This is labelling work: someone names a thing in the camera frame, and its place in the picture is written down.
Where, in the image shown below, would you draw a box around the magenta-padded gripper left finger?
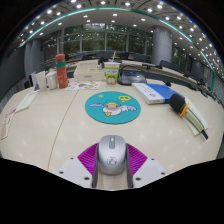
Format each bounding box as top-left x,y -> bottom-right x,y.
57,142 -> 100,190

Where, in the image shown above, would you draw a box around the black gooseneck desk microphone unit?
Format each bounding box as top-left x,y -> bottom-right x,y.
116,64 -> 173,87

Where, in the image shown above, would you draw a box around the colourful sticker sheet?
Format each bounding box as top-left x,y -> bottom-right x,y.
65,80 -> 102,91

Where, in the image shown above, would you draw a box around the silver computer mouse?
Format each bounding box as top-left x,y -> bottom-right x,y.
96,134 -> 128,176

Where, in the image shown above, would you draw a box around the white lidded mug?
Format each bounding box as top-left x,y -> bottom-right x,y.
45,70 -> 59,90

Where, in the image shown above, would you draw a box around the white booklet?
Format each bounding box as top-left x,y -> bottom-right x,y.
181,96 -> 210,137

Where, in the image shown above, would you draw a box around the white paper sheet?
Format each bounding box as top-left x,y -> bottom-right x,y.
14,90 -> 40,114

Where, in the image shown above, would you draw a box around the round teal cartoon mouse pad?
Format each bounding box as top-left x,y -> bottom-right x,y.
84,91 -> 142,125

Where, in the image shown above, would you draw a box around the red thermos bottle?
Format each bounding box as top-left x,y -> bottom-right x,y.
54,53 -> 69,90

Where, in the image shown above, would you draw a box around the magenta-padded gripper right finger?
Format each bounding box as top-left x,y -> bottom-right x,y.
124,143 -> 168,190

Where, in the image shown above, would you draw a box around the ceiling lights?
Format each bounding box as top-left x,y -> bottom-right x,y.
19,0 -> 224,73

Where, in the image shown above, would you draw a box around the blue and white book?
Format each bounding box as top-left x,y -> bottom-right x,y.
131,82 -> 186,105

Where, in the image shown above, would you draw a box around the beige cardboard box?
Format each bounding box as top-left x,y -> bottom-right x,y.
73,63 -> 107,83

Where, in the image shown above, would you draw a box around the black handheld microphone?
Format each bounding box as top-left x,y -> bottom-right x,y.
168,93 -> 210,140

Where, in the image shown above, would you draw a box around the green paper cup with straw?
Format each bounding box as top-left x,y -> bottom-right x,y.
104,51 -> 121,86

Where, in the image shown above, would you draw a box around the dark office chairs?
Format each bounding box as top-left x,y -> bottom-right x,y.
68,49 -> 204,79

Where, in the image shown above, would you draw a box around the curved beige conference desk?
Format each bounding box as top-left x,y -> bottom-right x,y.
39,58 -> 224,101

